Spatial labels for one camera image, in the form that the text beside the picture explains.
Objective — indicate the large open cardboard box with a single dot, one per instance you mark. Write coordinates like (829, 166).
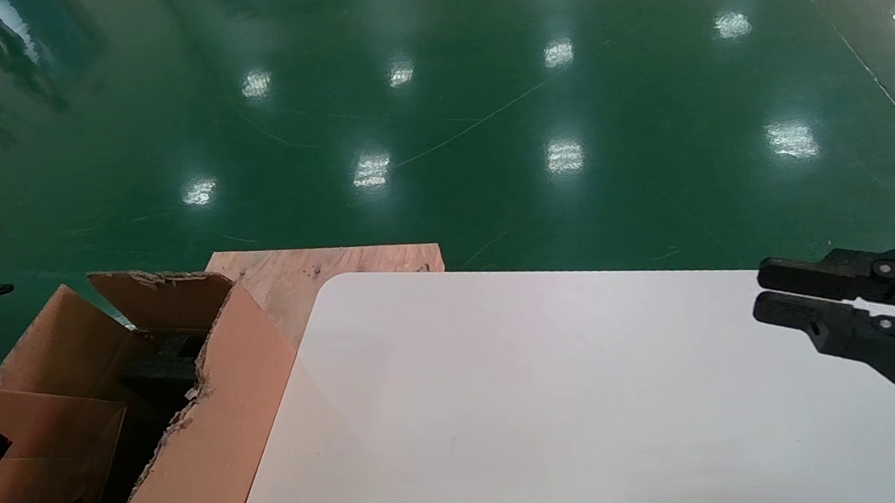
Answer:
(220, 433)

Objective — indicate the small cardboard box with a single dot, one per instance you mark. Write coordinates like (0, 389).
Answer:
(46, 481)

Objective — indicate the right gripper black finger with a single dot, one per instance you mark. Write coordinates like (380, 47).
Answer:
(838, 274)
(868, 332)

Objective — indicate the plywood board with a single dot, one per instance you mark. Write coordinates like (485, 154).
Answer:
(351, 260)

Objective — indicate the black foam block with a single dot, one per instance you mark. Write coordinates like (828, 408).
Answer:
(158, 370)

